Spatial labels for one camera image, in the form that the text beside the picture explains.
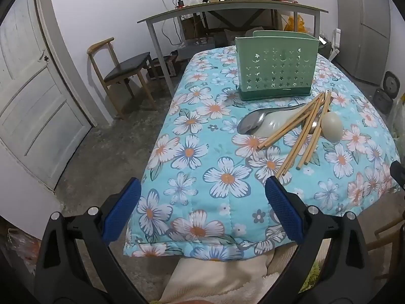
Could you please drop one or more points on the cardboard box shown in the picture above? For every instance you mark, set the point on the cardboard box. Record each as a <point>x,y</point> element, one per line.
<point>191,25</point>

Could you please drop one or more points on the white ceramic spoon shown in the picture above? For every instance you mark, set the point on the white ceramic spoon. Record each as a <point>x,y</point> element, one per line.
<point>273,125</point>

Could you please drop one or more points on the wooden chair frame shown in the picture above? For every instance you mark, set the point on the wooden chair frame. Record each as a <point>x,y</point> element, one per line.
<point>386,231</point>

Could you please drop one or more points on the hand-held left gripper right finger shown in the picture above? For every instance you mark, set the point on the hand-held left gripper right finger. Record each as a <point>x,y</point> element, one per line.
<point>284,209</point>

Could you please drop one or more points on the pale green ceramic spoon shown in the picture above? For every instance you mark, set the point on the pale green ceramic spoon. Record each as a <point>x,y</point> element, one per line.
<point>332,126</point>

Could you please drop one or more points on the wooden crate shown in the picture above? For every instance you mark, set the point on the wooden crate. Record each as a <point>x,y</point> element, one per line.
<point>161,67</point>

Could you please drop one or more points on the bamboo chopstick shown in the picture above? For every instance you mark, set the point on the bamboo chopstick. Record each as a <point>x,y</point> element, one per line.
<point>294,124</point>
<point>292,152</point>
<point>296,152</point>
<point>311,152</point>
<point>291,120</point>
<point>307,145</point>

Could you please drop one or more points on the blue floral blanket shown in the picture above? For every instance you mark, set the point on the blue floral blanket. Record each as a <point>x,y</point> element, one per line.
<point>221,152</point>

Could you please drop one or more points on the grey long table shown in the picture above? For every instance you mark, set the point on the grey long table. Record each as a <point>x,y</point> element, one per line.
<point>237,8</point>

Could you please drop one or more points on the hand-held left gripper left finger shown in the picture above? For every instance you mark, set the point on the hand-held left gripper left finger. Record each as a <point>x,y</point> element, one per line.
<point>121,209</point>

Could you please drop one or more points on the black rice cooker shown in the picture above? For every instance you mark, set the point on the black rice cooker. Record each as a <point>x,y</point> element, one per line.
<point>383,100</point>

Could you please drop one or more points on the yellow plastic bag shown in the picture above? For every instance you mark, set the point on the yellow plastic bag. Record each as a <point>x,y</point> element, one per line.
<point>296,23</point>

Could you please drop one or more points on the grey refrigerator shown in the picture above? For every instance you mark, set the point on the grey refrigerator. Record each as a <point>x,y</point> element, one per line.
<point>364,28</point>

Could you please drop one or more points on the cream fleece blanket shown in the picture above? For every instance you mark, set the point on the cream fleece blanket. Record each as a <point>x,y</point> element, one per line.
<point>215,278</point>

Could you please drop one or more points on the white panelled door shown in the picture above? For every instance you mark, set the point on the white panelled door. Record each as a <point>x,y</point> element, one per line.
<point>31,101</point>

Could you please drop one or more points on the green star-pattern utensil holder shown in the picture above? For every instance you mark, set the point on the green star-pattern utensil holder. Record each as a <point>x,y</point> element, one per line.
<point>272,69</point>

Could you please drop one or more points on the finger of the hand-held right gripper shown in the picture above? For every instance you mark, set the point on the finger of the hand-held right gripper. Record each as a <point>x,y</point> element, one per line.
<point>398,174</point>

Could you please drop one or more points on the small metal spoon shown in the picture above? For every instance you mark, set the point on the small metal spoon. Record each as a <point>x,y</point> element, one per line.
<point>316,124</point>

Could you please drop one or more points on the wooden chair black seat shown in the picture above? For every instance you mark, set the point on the wooden chair black seat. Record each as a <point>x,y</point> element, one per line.
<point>126,66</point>

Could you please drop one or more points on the green fleece cloth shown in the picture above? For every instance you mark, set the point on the green fleece cloth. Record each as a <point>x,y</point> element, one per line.
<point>314,274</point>

